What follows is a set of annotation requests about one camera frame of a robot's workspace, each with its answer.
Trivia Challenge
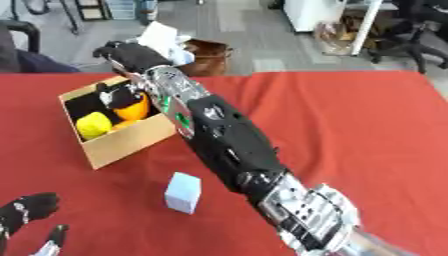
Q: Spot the black office chair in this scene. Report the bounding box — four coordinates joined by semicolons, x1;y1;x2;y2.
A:
365;0;448;75

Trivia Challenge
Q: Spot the white paper bag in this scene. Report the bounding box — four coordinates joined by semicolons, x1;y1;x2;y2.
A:
134;21;198;66

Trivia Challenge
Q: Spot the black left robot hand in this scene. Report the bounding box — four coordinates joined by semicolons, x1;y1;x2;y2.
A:
0;192;72;256

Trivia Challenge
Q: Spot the tan cardboard box black inside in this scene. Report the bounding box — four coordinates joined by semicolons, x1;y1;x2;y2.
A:
57;74;181;171

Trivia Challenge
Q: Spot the shelf cart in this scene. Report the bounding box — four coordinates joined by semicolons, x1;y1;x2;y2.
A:
73;0;160;26

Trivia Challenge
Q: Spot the clear plastic bag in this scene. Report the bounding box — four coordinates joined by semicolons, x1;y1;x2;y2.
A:
313;9;375;57

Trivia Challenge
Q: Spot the white post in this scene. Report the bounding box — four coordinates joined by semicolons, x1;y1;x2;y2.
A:
348;0;385;57

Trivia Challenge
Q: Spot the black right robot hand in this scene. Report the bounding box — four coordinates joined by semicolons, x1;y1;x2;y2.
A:
92;41;175;110

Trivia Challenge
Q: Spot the black tripod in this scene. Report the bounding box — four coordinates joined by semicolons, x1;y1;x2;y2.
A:
8;0;83;36

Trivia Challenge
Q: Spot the light blue cube block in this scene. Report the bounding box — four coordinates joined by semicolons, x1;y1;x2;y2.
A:
162;171;203;215

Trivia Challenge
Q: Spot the yellow toy lemon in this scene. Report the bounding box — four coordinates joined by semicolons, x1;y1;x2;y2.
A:
73;111;114;141

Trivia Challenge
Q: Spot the white cabinet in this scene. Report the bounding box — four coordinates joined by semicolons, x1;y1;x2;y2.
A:
281;0;350;34

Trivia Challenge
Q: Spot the orange toy fruit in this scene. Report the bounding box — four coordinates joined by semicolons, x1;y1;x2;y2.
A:
112;92;153;122

